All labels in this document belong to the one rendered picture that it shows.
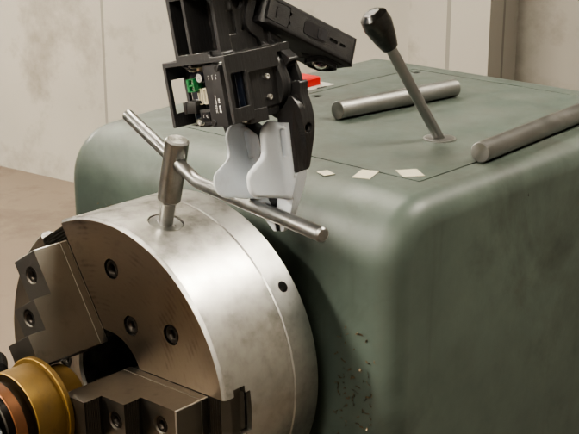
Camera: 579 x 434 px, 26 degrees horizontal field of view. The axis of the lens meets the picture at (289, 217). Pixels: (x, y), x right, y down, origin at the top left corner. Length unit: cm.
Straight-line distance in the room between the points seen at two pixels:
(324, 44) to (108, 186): 45
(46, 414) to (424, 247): 37
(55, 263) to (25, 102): 471
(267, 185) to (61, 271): 29
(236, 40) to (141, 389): 34
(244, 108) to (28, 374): 34
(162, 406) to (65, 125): 466
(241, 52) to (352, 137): 45
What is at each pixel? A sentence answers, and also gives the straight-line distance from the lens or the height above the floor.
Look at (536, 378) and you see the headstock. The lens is 142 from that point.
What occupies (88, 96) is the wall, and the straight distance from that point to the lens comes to 560.
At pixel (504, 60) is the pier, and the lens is 429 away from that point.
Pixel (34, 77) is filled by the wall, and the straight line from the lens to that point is 582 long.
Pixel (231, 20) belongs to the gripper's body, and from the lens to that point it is 98.
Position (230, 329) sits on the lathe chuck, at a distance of 112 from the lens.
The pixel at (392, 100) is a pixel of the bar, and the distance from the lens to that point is 151.
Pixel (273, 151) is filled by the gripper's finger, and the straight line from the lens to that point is 99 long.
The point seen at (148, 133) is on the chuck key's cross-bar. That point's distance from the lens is 118.
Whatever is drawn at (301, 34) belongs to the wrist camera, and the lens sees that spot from 102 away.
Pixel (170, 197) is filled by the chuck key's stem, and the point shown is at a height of 126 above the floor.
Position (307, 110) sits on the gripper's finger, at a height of 137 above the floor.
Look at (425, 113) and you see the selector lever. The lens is 136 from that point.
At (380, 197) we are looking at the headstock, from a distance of 118.
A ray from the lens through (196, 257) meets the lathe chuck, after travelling 114.
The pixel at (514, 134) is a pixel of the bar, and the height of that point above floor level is 127.
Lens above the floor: 159
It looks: 18 degrees down
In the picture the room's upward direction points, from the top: straight up
